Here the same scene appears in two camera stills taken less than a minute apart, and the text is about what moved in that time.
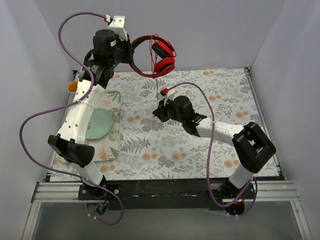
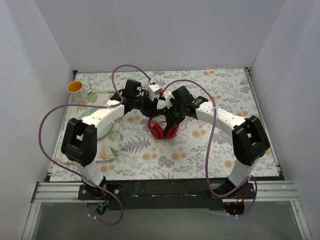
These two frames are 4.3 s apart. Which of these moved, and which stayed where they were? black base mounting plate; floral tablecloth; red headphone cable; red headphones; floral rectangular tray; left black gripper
Moved: red headphones; left black gripper; red headphone cable
Stayed: floral rectangular tray; black base mounting plate; floral tablecloth
